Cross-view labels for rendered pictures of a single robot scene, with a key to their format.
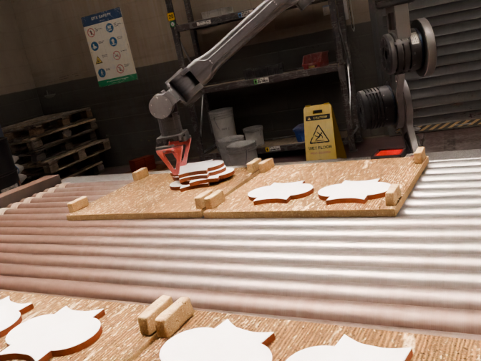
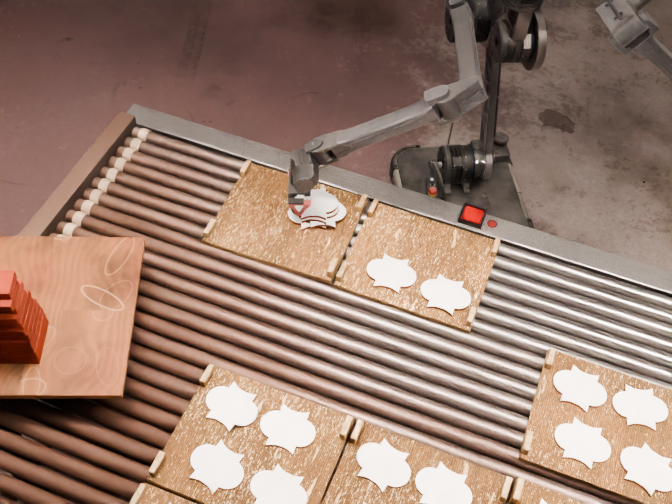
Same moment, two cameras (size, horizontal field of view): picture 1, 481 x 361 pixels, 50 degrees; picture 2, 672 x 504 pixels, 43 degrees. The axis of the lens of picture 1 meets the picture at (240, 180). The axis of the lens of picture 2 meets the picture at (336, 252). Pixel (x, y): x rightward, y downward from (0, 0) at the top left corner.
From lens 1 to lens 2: 175 cm
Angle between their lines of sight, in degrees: 39
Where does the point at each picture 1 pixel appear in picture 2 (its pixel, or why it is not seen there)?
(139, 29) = not seen: outside the picture
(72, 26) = not seen: outside the picture
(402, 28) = (519, 31)
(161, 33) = not seen: outside the picture
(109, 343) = (323, 442)
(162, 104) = (306, 184)
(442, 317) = (481, 445)
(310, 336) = (424, 455)
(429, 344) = (474, 470)
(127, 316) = (324, 419)
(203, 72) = (342, 152)
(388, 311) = (457, 435)
